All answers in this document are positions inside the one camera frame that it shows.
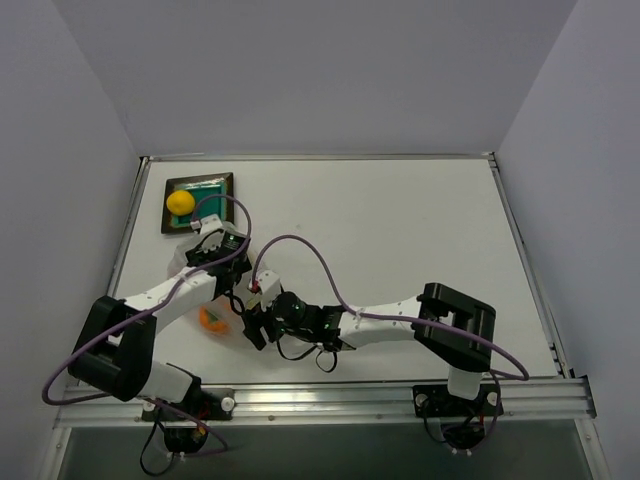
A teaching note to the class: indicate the square teal brown-rimmed plate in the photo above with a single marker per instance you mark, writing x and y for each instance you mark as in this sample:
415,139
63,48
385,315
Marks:
209,192

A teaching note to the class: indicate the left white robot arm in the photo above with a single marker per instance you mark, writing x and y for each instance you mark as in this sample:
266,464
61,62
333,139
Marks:
115,350

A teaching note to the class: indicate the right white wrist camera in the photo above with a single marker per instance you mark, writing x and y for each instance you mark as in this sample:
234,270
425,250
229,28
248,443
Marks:
267,286

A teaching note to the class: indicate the yellow fake lemon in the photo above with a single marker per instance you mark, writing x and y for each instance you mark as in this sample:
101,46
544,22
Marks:
180,203

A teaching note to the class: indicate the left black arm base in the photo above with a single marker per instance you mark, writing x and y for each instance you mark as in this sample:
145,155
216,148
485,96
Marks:
185,423

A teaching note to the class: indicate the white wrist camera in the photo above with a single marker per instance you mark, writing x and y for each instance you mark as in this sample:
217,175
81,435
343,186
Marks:
207,225
267,286

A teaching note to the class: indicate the aluminium front rail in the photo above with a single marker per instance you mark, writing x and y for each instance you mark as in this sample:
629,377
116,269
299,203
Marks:
349,403

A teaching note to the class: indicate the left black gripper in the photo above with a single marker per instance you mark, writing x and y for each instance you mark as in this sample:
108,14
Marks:
201,255

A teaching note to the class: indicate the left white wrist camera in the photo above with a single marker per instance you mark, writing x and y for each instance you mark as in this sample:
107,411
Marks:
207,225

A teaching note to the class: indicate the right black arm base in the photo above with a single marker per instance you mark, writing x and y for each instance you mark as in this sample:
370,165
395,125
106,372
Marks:
461,425

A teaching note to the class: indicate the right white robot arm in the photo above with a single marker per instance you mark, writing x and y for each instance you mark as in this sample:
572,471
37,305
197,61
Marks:
455,327

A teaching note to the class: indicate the orange fake fruit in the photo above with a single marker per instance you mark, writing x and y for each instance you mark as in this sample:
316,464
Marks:
215,320

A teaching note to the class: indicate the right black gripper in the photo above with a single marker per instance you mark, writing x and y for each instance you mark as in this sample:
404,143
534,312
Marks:
255,326

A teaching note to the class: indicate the translucent plastic bag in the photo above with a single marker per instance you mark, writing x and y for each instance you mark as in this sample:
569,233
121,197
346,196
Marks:
238,300

